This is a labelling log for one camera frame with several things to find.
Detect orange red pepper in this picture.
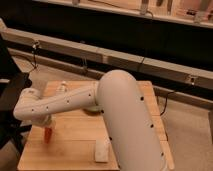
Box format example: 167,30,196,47
44,127,52,143

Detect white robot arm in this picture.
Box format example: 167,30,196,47
13,70,169,171

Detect white plastic bottle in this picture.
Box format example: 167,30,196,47
56,81,67,94

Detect green bowl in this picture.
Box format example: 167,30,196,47
84,106,101,115

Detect black chair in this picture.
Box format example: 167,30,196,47
0,35,32,153

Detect white sponge block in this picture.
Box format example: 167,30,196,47
95,140,109,163

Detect black cable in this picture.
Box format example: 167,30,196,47
29,40,41,75

